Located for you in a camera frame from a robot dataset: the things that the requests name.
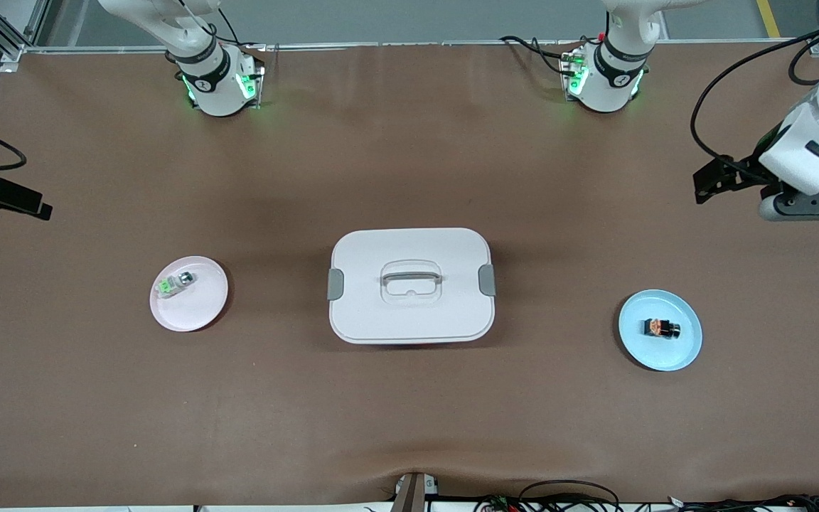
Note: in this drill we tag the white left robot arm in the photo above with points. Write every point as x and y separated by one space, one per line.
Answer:
608 85

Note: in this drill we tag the green and white switch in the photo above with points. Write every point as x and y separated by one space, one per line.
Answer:
168 286

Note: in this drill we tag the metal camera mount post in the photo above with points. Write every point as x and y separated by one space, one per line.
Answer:
413 494

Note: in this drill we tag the light blue round plate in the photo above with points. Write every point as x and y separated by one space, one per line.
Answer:
658 355

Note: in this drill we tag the white lidded storage box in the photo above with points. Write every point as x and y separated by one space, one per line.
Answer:
409 320

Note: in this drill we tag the orange and black switch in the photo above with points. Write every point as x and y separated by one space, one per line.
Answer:
660 328

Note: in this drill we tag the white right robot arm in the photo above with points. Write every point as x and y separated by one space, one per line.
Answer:
217 92

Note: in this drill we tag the pink round plate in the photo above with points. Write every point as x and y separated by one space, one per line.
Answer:
196 318

